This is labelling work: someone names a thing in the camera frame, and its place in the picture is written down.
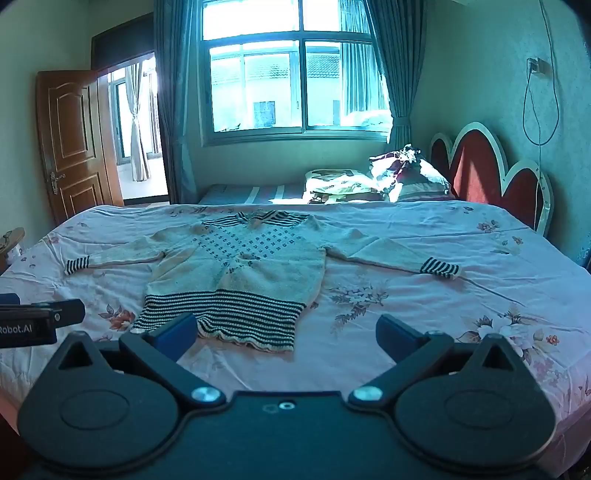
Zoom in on striped blue mattress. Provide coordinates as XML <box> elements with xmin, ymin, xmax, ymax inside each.
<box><xmin>198</xmin><ymin>184</ymin><xmax>308</xmax><ymax>206</ymax></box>

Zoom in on teal curtain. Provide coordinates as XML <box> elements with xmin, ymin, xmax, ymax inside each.
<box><xmin>152</xmin><ymin>0</ymin><xmax>204</xmax><ymax>205</ymax></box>
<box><xmin>365</xmin><ymin>0</ymin><xmax>426</xmax><ymax>158</ymax></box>

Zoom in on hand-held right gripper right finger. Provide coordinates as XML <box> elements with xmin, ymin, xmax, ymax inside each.
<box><xmin>348</xmin><ymin>314</ymin><xmax>515</xmax><ymax>409</ymax></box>

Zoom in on sliding glass window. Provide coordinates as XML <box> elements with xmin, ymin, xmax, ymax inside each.
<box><xmin>198</xmin><ymin>0</ymin><xmax>393</xmax><ymax>146</ymax></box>

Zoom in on brown wooden door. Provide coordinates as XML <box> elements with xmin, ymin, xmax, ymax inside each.
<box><xmin>36</xmin><ymin>69</ymin><xmax>124</xmax><ymax>227</ymax></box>

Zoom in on red scalloped headboard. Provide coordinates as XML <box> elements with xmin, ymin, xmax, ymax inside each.
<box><xmin>429</xmin><ymin>122</ymin><xmax>555</xmax><ymax>238</ymax></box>

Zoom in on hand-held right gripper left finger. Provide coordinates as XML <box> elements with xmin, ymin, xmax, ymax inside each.
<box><xmin>58</xmin><ymin>313</ymin><xmax>227</xmax><ymax>409</ymax></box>

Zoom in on cream striped knit sweater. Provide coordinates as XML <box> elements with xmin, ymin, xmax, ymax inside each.
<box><xmin>65</xmin><ymin>210</ymin><xmax>462</xmax><ymax>354</ymax></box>

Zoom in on black wall cable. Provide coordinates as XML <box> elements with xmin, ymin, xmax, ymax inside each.
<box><xmin>522</xmin><ymin>0</ymin><xmax>561</xmax><ymax>232</ymax></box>

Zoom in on white doorway curtain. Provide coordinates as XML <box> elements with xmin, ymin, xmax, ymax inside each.
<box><xmin>127</xmin><ymin>62</ymin><xmax>151</xmax><ymax>182</ymax></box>

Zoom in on wooden furniture piece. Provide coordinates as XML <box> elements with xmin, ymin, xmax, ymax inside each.
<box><xmin>0</xmin><ymin>227</ymin><xmax>26</xmax><ymax>273</ymax></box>

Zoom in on floral pink bed sheet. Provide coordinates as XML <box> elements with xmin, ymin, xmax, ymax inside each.
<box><xmin>0</xmin><ymin>200</ymin><xmax>591</xmax><ymax>462</ymax></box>

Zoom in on patterned red white pillow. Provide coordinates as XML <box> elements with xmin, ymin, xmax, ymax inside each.
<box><xmin>369</xmin><ymin>145</ymin><xmax>455</xmax><ymax>202</ymax></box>

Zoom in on folded printed quilt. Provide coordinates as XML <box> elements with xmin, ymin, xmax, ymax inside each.
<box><xmin>304</xmin><ymin>168</ymin><xmax>389</xmax><ymax>204</ymax></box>

